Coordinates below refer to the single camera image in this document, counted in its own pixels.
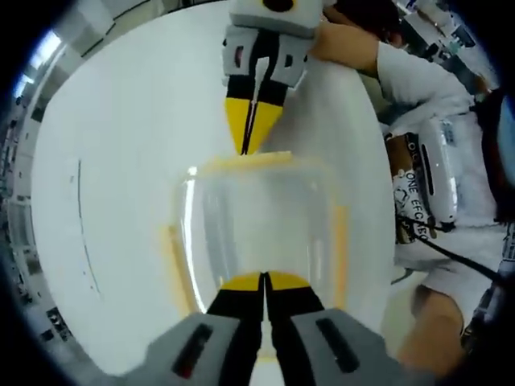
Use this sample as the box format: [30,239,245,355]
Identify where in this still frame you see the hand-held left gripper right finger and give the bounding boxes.
[265,272,404,386]

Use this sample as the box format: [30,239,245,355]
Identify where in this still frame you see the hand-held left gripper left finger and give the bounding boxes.
[146,272,266,386]

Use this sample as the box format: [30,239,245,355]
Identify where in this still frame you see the pale yellow plastic latch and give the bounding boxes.
[332,203,350,310]
[159,223,204,318]
[257,345,282,363]
[200,150,294,170]

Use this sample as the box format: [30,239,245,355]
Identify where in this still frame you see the clear storage box lid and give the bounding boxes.
[172,160,343,355]

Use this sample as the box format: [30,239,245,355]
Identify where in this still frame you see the clear plastic storage box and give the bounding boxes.
[159,150,351,363]

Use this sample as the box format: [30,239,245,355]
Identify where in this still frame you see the person's head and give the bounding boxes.
[321,0,403,45]

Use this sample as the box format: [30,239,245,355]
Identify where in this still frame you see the black white printed cloth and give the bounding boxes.
[384,132,430,246]

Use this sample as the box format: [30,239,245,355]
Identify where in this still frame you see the white worn chest device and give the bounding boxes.
[418,118,459,226]

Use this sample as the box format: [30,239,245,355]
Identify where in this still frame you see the cluttered office desk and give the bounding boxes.
[402,0,498,88]

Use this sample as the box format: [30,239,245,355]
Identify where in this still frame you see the person in white clothes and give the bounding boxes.
[376,39,510,290]

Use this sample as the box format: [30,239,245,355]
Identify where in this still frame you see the dark chair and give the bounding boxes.
[472,86,515,220]

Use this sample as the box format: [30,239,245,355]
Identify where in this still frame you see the row of office desks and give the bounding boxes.
[0,68,43,318]

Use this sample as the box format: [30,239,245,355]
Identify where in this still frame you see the black chest device cable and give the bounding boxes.
[396,215,502,282]

